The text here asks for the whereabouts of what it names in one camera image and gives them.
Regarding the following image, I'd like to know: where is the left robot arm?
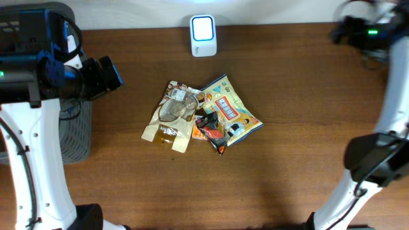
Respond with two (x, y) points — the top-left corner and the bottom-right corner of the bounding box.
(1, 2), (123, 229)

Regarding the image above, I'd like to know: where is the orange tissue pack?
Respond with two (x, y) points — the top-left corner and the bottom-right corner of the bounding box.
(191, 115), (208, 141)

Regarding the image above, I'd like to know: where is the yellow wet wipes pack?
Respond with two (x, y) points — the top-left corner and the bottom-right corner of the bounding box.
(201, 74), (264, 146)

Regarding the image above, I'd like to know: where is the brown cookie snack pouch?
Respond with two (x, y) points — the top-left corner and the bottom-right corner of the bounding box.
(141, 80), (205, 153)

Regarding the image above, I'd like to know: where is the black red snack packet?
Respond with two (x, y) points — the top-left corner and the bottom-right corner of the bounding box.
(196, 112), (228, 156)

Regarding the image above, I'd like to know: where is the white barcode scanner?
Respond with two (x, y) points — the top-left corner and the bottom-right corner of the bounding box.
(189, 15), (217, 58)

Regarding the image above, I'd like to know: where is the dark grey plastic basket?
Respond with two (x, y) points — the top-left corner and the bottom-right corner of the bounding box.
(1, 2), (92, 164)

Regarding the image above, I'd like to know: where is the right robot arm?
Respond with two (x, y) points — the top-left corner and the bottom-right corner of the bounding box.
(302, 1), (408, 230)

